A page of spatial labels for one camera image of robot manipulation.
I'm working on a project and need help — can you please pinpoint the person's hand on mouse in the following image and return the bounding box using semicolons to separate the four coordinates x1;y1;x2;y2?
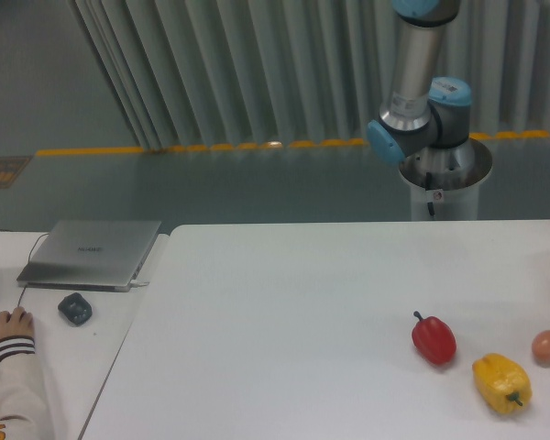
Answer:
0;306;35;340

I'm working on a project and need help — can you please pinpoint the white sleeved forearm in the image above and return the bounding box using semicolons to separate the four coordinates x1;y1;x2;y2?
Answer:
0;335;55;439

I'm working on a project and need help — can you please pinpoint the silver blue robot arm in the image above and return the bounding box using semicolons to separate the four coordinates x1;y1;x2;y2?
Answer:
367;1;550;164

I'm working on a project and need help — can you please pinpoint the dark grey small device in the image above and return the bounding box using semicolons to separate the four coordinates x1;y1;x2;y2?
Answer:
58;292;93;326

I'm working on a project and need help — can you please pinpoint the silver closed laptop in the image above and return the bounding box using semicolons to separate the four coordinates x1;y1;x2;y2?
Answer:
17;220;161;292

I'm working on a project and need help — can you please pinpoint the grey pleated curtain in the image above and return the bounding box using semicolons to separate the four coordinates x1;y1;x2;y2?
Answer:
72;1;550;150

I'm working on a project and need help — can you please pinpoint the red bell pepper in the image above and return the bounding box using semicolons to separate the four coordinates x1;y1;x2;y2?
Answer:
412;311;457;366

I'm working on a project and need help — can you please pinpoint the yellow bell pepper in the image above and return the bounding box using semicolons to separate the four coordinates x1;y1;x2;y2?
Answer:
472;353;533;415

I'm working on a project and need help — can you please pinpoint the brown egg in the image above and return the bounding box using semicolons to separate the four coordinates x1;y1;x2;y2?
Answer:
531;330;550;365

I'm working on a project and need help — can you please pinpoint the thin mouse cable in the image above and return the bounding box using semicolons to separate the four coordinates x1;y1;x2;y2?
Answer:
0;228;50;309

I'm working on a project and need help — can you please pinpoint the black pedestal cable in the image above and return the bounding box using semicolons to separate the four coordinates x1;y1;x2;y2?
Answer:
424;171;437;220

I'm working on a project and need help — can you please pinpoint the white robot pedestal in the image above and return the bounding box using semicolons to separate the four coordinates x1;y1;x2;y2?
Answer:
399;138;493;221

